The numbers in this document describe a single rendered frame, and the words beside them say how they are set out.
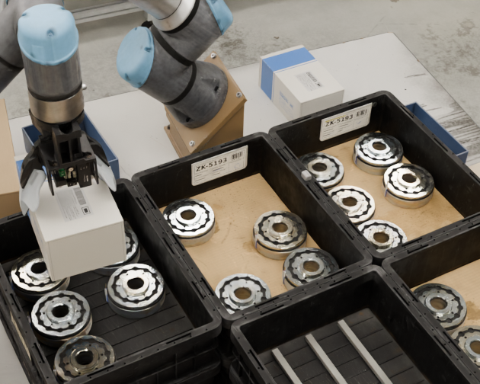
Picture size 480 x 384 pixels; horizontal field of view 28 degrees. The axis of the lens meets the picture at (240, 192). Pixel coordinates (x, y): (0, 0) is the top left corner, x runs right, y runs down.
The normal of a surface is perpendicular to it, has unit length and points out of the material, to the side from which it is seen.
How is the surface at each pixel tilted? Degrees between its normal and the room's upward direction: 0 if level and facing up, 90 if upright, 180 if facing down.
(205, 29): 87
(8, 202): 90
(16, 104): 0
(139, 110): 0
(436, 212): 0
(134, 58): 52
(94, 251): 90
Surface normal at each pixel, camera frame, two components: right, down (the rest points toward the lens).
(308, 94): 0.03, -0.72
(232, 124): 0.38, 0.65
